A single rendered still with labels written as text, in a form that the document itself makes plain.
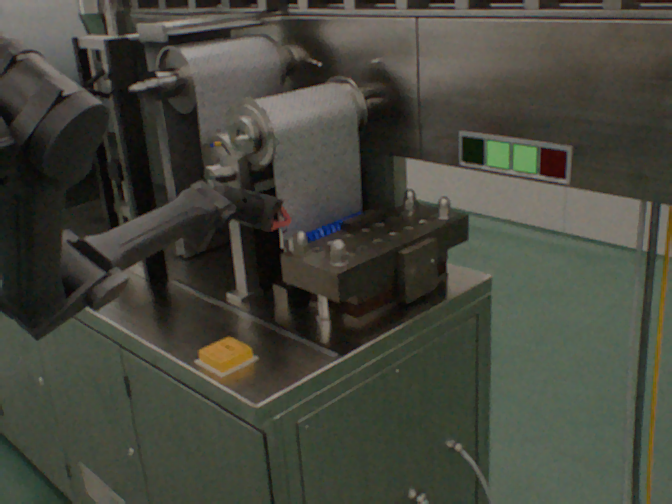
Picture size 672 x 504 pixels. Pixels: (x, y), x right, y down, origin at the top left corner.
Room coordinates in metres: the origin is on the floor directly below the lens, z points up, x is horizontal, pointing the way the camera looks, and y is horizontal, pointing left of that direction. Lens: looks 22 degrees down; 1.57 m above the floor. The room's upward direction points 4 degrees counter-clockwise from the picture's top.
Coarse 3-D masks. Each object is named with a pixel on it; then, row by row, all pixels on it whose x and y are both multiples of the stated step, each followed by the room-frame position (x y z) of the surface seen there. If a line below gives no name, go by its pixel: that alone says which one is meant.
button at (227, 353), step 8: (216, 344) 1.21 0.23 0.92; (224, 344) 1.21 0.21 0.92; (232, 344) 1.20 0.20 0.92; (240, 344) 1.20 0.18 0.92; (200, 352) 1.19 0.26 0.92; (208, 352) 1.18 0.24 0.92; (216, 352) 1.18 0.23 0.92; (224, 352) 1.18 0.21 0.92; (232, 352) 1.17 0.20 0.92; (240, 352) 1.17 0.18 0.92; (248, 352) 1.18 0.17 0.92; (200, 360) 1.19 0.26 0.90; (208, 360) 1.17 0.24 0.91; (216, 360) 1.15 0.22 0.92; (224, 360) 1.15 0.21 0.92; (232, 360) 1.16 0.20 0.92; (240, 360) 1.17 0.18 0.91; (216, 368) 1.15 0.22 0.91; (224, 368) 1.15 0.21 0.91
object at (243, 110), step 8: (352, 96) 1.60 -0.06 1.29; (240, 112) 1.47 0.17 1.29; (248, 112) 1.46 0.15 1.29; (256, 112) 1.44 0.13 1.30; (232, 120) 1.50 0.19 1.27; (256, 120) 1.44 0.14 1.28; (264, 128) 1.42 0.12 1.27; (264, 136) 1.42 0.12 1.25; (264, 144) 1.43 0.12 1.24; (264, 152) 1.43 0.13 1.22; (248, 160) 1.47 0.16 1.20; (256, 160) 1.45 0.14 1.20
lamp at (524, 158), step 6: (516, 150) 1.39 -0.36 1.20; (522, 150) 1.38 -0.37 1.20; (528, 150) 1.37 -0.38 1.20; (534, 150) 1.36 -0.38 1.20; (516, 156) 1.39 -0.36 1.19; (522, 156) 1.38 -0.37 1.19; (528, 156) 1.37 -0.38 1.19; (534, 156) 1.36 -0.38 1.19; (516, 162) 1.39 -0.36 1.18; (522, 162) 1.38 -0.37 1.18; (528, 162) 1.37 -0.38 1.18; (534, 162) 1.36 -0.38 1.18; (516, 168) 1.39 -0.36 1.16; (522, 168) 1.38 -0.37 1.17; (528, 168) 1.37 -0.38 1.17; (534, 168) 1.36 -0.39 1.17
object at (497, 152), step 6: (492, 144) 1.43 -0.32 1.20; (498, 144) 1.42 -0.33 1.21; (504, 144) 1.41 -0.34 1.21; (492, 150) 1.43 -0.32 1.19; (498, 150) 1.42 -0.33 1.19; (504, 150) 1.41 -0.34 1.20; (492, 156) 1.43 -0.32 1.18; (498, 156) 1.42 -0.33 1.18; (504, 156) 1.41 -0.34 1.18; (492, 162) 1.43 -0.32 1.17; (498, 162) 1.42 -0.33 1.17; (504, 162) 1.41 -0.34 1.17
